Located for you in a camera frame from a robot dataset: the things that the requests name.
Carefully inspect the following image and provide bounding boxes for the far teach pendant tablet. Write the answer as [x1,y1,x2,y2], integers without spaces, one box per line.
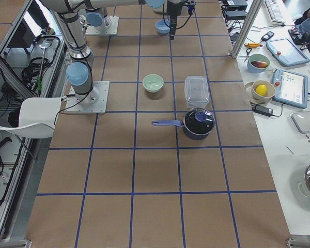
[266,38,310,67]

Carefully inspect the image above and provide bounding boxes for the near teach pendant tablet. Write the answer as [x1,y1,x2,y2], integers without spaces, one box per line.
[272,69,308,109]

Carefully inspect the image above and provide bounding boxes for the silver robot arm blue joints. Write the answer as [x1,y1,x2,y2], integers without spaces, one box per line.
[38,0,164,107]

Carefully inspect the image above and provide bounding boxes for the white keyboard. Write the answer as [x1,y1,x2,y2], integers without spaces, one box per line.
[263,0,285,25]

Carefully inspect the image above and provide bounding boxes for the blue pot with glass lid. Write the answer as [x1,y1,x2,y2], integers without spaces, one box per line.
[152,107,215,140]

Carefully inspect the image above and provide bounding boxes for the black power adapter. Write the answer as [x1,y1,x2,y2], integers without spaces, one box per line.
[252,104,273,117]

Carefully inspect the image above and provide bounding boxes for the green bowl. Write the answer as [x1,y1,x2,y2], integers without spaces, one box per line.
[142,74,164,93]

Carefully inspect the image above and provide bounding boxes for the aluminium frame post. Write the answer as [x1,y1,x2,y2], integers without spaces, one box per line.
[231,0,263,59]

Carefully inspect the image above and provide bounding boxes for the grey scale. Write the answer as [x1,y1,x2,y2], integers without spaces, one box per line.
[290,111,310,134]

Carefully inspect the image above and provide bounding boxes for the white chair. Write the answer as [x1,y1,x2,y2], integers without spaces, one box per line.
[0,97,61,138]

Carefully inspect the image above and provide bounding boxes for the beige bowl with lemon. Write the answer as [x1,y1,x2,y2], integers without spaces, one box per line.
[251,80,275,103]

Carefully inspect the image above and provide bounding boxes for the orange handled tool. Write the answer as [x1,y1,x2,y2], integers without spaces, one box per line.
[244,42,263,49]

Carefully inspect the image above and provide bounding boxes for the beige device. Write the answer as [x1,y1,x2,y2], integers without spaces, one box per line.
[153,4,167,14]

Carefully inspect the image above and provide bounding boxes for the clear plastic container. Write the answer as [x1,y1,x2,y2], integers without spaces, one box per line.
[184,76,209,109]

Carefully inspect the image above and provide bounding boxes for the yellow lemon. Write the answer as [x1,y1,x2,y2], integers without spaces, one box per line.
[255,84,267,96]

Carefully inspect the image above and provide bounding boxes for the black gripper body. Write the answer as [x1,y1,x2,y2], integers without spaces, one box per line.
[166,0,183,23]

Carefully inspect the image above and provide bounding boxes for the scissors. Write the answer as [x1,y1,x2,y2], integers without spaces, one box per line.
[244,48,253,62]

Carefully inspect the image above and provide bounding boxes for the light blue bowl with fruit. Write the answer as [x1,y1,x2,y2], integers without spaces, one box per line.
[247,54,270,73]

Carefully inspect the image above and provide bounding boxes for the teach pendant tablet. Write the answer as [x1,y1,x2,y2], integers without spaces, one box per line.
[272,69,308,109]
[266,38,310,67]

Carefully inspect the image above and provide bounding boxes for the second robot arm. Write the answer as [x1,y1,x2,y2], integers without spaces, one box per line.
[84,0,185,40]

